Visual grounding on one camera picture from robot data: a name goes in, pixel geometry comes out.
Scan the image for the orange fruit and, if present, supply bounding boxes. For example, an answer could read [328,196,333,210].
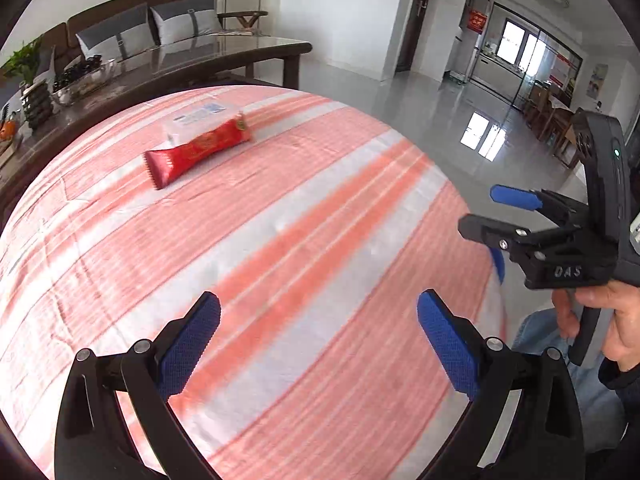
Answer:
[0,120,17,141]

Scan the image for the white plastic box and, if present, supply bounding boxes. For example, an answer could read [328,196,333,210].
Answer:
[162,99,243,146]

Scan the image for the dark wooden coffee table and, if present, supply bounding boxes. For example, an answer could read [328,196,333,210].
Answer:
[1,35,312,224]

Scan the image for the person right hand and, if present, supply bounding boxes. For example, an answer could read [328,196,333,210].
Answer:
[551,281,640,372]

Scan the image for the orange striped tablecloth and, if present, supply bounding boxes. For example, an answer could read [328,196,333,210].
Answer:
[1,87,504,479]

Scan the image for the blue jeans leg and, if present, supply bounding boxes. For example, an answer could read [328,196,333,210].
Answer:
[512,309,626,453]

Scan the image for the red long snack wrapper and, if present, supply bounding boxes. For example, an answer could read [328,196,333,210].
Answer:
[143,113,253,190]

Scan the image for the glass fruit bowl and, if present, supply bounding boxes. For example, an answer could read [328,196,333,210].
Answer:
[52,60,119,107]

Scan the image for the dark wooden sofa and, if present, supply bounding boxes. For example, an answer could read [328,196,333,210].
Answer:
[0,0,224,111]

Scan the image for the grey white cushion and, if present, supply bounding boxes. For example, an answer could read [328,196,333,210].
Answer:
[151,0,222,46]
[76,3,156,61]

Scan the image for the green potted plant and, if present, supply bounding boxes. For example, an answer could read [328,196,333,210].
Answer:
[1,36,54,130]

